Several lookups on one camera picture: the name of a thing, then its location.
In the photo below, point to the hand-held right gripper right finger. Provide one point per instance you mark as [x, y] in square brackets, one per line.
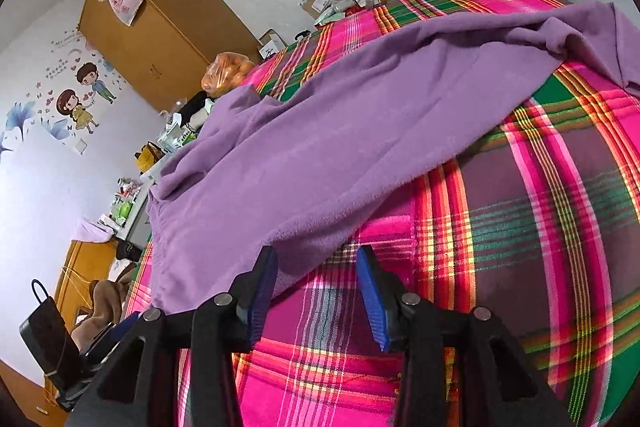
[374, 302]

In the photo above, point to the open cardboard box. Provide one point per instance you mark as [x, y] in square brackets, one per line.
[317, 2]

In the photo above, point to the white plastic bag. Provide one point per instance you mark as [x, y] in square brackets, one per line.
[122, 2]

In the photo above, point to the yellow paper bag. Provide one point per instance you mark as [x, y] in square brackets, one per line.
[150, 157]

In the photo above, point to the wooden wardrobe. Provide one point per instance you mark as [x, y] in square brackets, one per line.
[165, 22]

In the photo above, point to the bag of oranges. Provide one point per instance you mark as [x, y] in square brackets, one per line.
[227, 69]

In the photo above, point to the lavender cloth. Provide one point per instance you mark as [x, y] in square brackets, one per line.
[90, 231]

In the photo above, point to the green white box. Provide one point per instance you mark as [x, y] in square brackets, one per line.
[175, 139]

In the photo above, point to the pink green plaid bed sheet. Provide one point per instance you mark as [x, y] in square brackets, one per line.
[525, 232]

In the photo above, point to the white carton box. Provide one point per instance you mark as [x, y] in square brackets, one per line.
[270, 43]

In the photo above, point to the purple fleece garment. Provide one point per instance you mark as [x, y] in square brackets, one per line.
[325, 142]

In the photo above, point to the black pouch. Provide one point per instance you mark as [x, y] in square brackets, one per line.
[192, 109]

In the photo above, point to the black handbag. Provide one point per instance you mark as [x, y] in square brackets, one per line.
[47, 337]

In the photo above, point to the wooden headboard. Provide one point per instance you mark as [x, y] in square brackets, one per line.
[85, 272]

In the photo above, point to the grey drawer cabinet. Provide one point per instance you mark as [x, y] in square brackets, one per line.
[136, 227]

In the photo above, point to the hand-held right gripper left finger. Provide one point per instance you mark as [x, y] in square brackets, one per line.
[265, 289]

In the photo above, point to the cartoon children wall sticker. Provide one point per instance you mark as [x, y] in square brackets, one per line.
[72, 107]

